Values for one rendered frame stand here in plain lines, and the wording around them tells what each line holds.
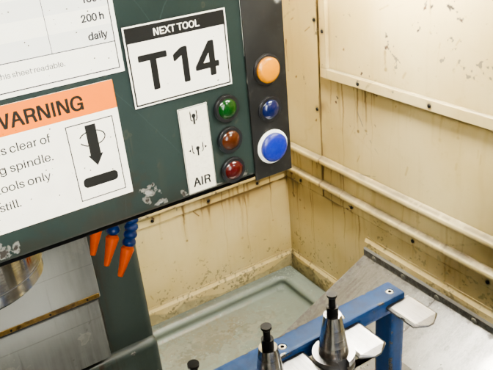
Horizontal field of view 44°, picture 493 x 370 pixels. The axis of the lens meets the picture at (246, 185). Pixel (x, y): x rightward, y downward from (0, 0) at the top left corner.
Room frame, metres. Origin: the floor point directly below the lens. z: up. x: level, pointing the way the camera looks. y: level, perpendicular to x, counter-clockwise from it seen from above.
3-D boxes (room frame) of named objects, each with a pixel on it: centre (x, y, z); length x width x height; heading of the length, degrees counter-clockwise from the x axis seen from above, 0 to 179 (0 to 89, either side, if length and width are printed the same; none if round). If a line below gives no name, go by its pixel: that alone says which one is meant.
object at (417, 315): (0.77, -0.25, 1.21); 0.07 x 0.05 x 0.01; 30
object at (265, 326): (0.63, -0.01, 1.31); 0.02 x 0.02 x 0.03
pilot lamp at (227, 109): (0.55, 0.01, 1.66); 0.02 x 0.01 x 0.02; 120
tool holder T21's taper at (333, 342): (0.68, -0.10, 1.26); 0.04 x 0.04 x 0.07
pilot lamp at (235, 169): (0.55, 0.01, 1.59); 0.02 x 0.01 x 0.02; 120
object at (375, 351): (0.71, -0.15, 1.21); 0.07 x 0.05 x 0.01; 30
